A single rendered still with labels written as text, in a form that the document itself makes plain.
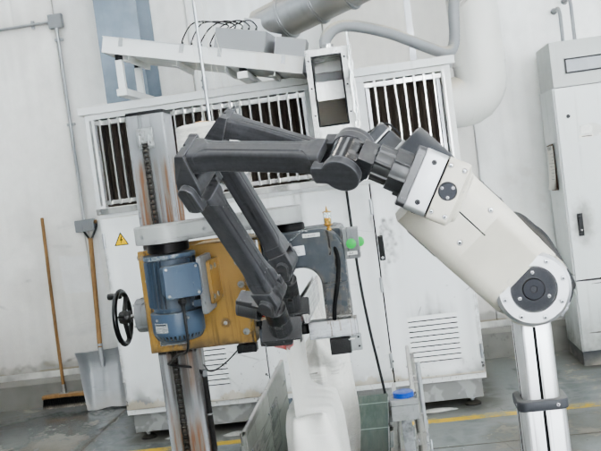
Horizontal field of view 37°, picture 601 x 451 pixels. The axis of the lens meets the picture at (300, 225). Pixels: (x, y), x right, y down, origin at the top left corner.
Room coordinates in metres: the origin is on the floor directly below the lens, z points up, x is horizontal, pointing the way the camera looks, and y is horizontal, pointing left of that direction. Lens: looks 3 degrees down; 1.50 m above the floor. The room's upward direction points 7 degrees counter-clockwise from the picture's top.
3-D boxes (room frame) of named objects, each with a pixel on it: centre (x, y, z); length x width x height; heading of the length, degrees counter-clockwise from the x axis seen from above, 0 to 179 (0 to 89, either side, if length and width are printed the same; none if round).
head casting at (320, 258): (2.81, -0.01, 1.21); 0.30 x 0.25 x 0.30; 174
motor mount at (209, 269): (2.63, 0.29, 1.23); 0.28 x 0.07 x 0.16; 174
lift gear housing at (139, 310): (2.80, 0.52, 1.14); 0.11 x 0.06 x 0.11; 174
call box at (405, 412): (2.54, -0.23, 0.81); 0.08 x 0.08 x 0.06; 84
